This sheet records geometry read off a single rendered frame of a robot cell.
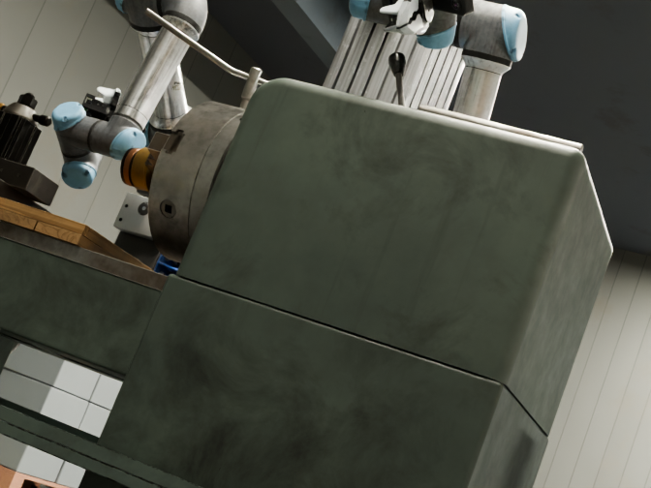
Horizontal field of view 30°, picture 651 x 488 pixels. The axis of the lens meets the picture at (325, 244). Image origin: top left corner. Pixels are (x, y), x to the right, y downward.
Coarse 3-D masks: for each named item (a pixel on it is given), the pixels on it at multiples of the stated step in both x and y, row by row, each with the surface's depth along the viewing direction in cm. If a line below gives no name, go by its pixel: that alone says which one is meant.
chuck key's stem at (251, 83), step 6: (252, 72) 232; (258, 72) 233; (252, 78) 232; (258, 78) 233; (246, 84) 232; (252, 84) 232; (246, 90) 232; (252, 90) 232; (246, 96) 232; (246, 102) 232
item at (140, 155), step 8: (128, 152) 236; (136, 152) 236; (144, 152) 234; (128, 160) 235; (136, 160) 234; (144, 160) 233; (120, 168) 235; (128, 168) 234; (136, 168) 233; (144, 168) 232; (128, 176) 235; (136, 176) 234; (144, 176) 232; (128, 184) 237; (136, 184) 235; (144, 184) 233
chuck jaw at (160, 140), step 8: (160, 136) 223; (168, 136) 222; (176, 136) 220; (152, 144) 222; (160, 144) 222; (168, 144) 220; (176, 144) 219; (152, 152) 223; (168, 152) 219; (152, 160) 227; (152, 168) 231
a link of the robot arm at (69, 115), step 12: (60, 108) 271; (72, 108) 271; (60, 120) 269; (72, 120) 269; (84, 120) 270; (96, 120) 270; (60, 132) 271; (72, 132) 270; (84, 132) 269; (60, 144) 275; (72, 144) 272; (84, 144) 270; (72, 156) 275
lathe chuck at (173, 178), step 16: (192, 112) 223; (208, 112) 223; (224, 112) 223; (240, 112) 224; (176, 128) 220; (192, 128) 220; (208, 128) 219; (192, 144) 217; (208, 144) 217; (160, 160) 218; (176, 160) 217; (192, 160) 216; (160, 176) 218; (176, 176) 217; (192, 176) 215; (160, 192) 218; (176, 192) 217; (192, 192) 215; (160, 208) 219; (176, 208) 217; (160, 224) 220; (176, 224) 218; (160, 240) 223; (176, 240) 221; (176, 256) 225
